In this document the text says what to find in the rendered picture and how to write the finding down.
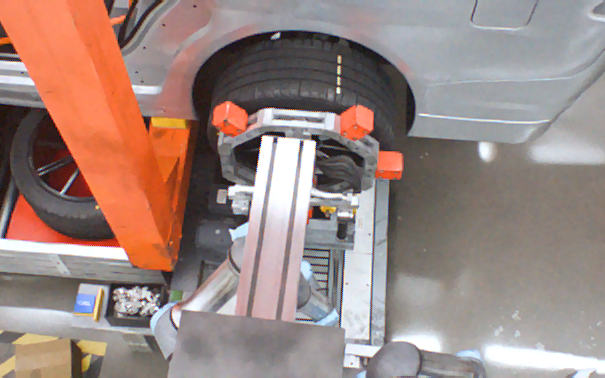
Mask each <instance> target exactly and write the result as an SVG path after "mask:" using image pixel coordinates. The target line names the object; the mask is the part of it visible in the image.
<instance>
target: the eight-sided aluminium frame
mask: <svg viewBox="0 0 605 378"><path fill-rule="evenodd" d="M341 119H342V116H338V115H336V114H334V113H329V112H325V113H322V112H307V111H294V110H280V109H274V108H270V109H266V108H265V109H263V110H259V111H258V112H257V113H255V114H253V115H251V116H249V117H248V125H246V132H244V133H242V134H240V135H238V136H236V137H234V138H231V137H230V136H228V135H226V134H224V133H222V132H221V131H220V137H219V143H218V147H219V148H218V150H219V153H220V159H221V165H222V171H223V172H222V174H223V177H225V178H227V179H228V180H229V181H230V180H231V181H233V182H235V183H237V184H250V185H251V186H255V182H256V176H257V172H255V171H253V170H251V169H249V168H246V167H245V166H243V165H241V164H239V163H237V162H236V161H235V153H234V147H235V146H237V145H239V144H241V143H243V142H245V141H248V140H251V139H253V138H255V137H257V136H259V135H261V134H263V133H266V132H292V133H299V134H303V133H305V134H313V135H325V136H329V137H331V138H332V139H334V140H336V141H337V142H339V143H342V144H343V145H345V146H346V147H348V148H350V149H351V150H353V151H354V152H356V153H358V154H359V155H361V156H362V157H364V162H363V169H362V190H361V192H364V190H365V192H366V190H367V189H370V188H373V185H374V178H375V174H376V169H377V164H378V163H379V142H378V141H376V140H375V138H372V137H369V136H367V135H365V136H363V137H362V138H360V139H358V140H357V141H352V140H350V139H348V138H346V137H344V136H341V135H339V134H341ZM292 120H302V121H307V122H298V121H292ZM317 189H319V190H322V192H328V193H339V192H344V193H353V186H352V185H351V184H350V183H349V182H347V181H345V180H342V179H338V180H335V181H333V182H330V183H327V184H322V185H319V184H317Z"/></svg>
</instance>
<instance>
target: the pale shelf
mask: <svg viewBox="0 0 605 378"><path fill-rule="evenodd" d="M100 287H101V289H103V291H104V296H103V301H102V305H101V310H100V315H99V319H98V323H96V322H95V321H94V319H93V317H94V316H84V315H74V314H73V315H72V320H71V325H70V327H71V328H72V329H77V330H90V331H102V332H114V333H127V334H139V335H152V336H154V335H153V331H152V329H148V328H128V327H125V328H124V327H111V326H110V325H109V324H108V322H107V321H106V319H105V318H104V317H103V316H104V311H105V305H106V299H107V294H108V288H109V285H98V284H85V283H80V284H79V289H78V293H77V294H84V295H96V296H98V294H99V289H100ZM183 294H185V296H186V299H187V300H188V299H189V298H190V297H191V296H192V295H193V294H192V293H188V292H183Z"/></svg>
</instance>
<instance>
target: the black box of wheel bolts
mask: <svg viewBox="0 0 605 378"><path fill-rule="evenodd" d="M168 296H169V294H168V291H167V289H166V287H165V283H160V282H139V281H118V280H110V281H109V288H108V294H107V299H106V305H105V311H104V316H103V317H104V318H105V319H106V321H107V322H108V324H109V325H110V326H111V327H124V328H125V327H128V328H148V329H152V328H150V321H152V318H153V316H154V315H155V314H156V312H157V311H158V310H160V309H161V308H164V306H165V305H167V304H168Z"/></svg>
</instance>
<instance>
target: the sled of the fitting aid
mask: <svg viewBox="0 0 605 378"><path fill-rule="evenodd" d="M355 228H356V209H353V218H352V223H351V224H349V228H348V239H347V241H346V242H344V243H339V242H337V241H336V240H335V235H330V234H317V233H305V236H304V244H303V247H316V248H329V249H343V250H354V245H355Z"/></svg>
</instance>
